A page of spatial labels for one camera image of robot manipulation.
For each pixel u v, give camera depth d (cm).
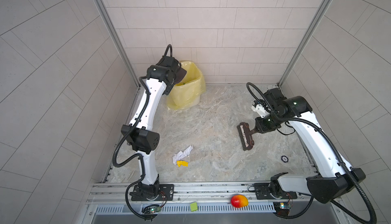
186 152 83
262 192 71
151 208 65
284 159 82
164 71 53
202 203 69
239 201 66
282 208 68
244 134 79
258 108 65
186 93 88
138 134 46
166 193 71
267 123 60
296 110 45
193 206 68
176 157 81
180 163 79
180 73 86
